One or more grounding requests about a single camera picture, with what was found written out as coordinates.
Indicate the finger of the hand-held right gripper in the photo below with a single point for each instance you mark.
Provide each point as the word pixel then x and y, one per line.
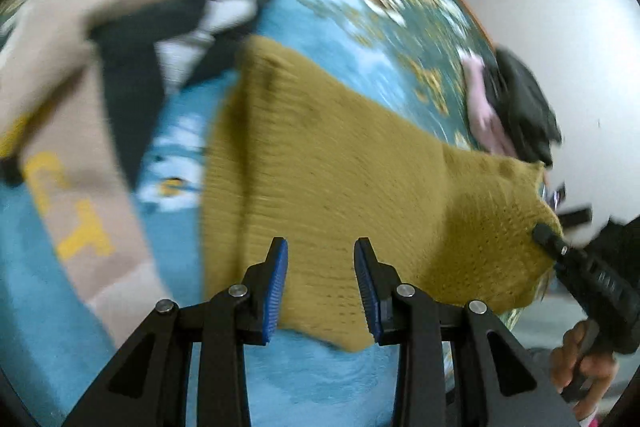
pixel 575 216
pixel 547 238

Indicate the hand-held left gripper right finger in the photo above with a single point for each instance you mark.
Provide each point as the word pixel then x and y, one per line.
pixel 366 292

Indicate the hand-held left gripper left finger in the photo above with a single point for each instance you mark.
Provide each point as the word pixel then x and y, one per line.
pixel 278 287

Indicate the mustard yellow knit sweater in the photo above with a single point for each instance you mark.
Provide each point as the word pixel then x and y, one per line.
pixel 325 167

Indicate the person's right hand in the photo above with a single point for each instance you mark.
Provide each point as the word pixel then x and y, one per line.
pixel 567 359

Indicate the black cloth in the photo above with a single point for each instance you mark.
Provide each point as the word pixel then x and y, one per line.
pixel 525 107

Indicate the pink cloth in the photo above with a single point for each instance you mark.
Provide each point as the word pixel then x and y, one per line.
pixel 480 107

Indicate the black and white garment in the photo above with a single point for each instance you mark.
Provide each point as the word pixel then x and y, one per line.
pixel 130 82

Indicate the blue floral blanket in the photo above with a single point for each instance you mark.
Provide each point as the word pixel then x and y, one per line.
pixel 330 22

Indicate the beige sweatshirt with yellow letters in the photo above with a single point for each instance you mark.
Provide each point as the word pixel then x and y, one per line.
pixel 75 7

